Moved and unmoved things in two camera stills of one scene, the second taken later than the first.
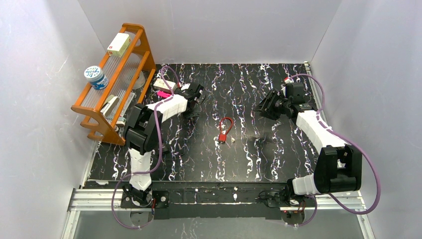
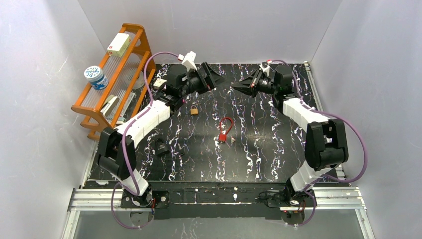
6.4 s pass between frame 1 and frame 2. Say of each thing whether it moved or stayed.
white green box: stayed
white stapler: stayed
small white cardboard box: stayed
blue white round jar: stayed
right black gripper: moved
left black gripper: moved
